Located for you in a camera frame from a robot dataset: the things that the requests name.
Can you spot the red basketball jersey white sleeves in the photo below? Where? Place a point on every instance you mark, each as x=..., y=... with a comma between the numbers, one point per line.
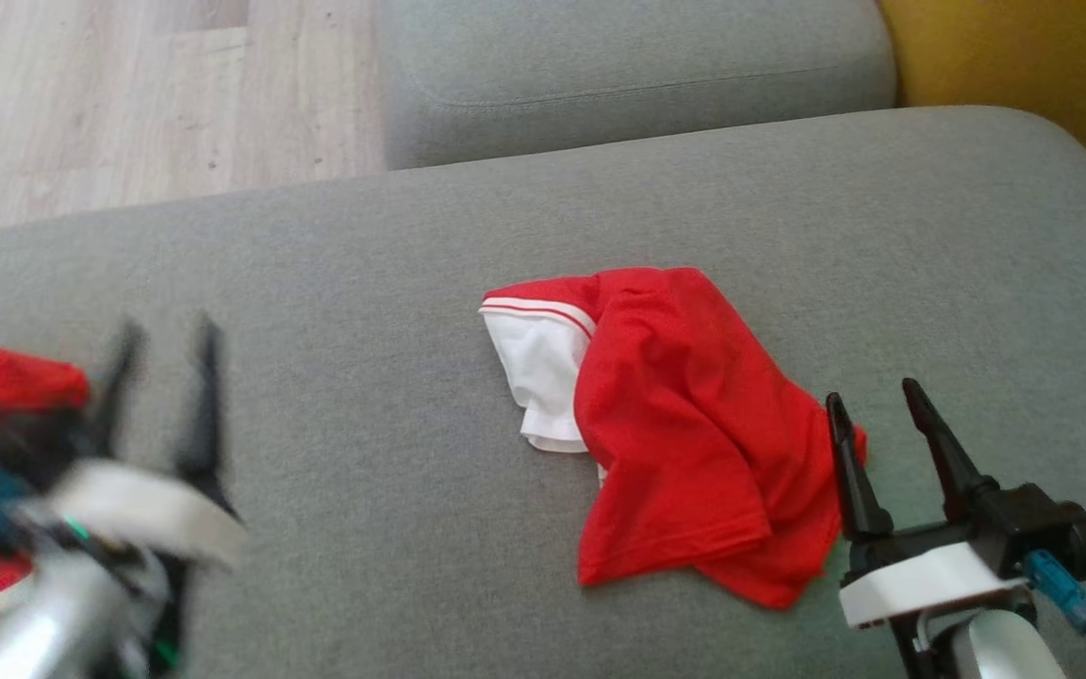
x=684, y=424

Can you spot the blue right camera connector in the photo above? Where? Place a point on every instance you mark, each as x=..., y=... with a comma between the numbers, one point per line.
x=1061, y=589

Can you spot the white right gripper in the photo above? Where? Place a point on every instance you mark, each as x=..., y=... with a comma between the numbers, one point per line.
x=929, y=580

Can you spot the yellow cushion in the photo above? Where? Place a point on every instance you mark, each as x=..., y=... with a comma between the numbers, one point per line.
x=1024, y=57

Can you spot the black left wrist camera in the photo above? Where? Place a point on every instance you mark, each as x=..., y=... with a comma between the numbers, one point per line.
x=24, y=443

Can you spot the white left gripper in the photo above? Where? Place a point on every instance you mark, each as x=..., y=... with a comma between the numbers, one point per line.
x=147, y=514

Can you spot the grey sofa seat cushion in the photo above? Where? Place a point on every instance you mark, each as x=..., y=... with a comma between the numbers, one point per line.
x=411, y=283

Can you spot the grey sofa side cushion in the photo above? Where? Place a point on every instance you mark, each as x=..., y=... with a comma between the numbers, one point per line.
x=618, y=75

